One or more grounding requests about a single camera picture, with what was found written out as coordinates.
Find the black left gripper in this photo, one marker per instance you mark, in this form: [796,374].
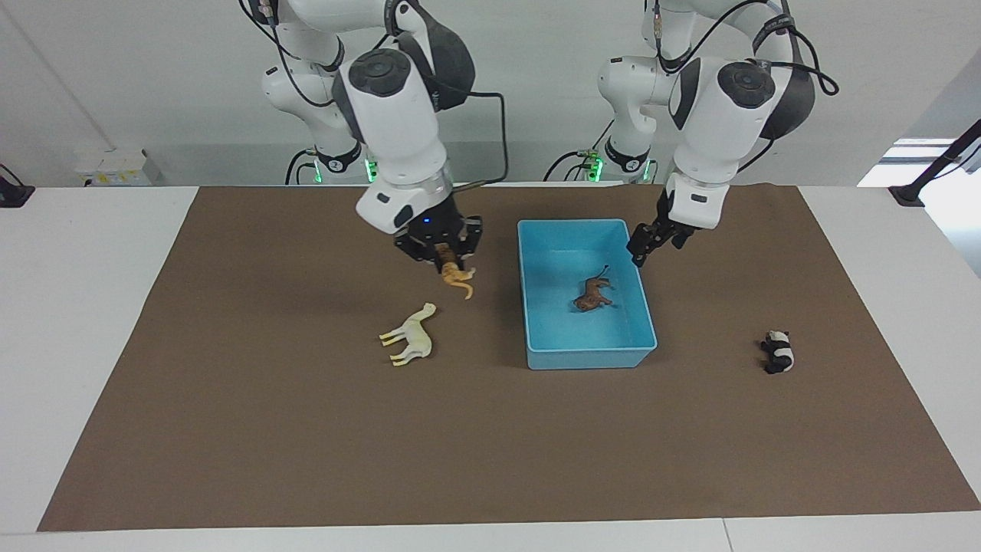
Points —
[674,218]

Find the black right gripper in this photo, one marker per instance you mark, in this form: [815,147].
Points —
[437,230]

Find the orange striped tiger toy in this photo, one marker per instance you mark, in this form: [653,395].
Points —
[454,272]

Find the brown lion toy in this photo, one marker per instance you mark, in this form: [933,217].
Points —
[592,295]

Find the cream llama toy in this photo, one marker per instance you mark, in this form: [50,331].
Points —
[414,337]

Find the black and white panda toy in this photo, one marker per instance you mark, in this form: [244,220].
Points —
[779,353]

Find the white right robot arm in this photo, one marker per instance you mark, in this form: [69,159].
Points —
[391,100]

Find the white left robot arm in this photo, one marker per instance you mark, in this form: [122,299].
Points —
[720,100]

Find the light blue plastic storage box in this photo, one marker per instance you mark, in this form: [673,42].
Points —
[586,337]

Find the white cardboard box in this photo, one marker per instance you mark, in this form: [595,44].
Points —
[115,167]

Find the brown table mat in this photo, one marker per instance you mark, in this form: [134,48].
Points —
[306,429]

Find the black clamp stand with pole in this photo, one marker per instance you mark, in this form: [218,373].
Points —
[931,169]

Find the black clamp mount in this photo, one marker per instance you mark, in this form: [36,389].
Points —
[14,193]

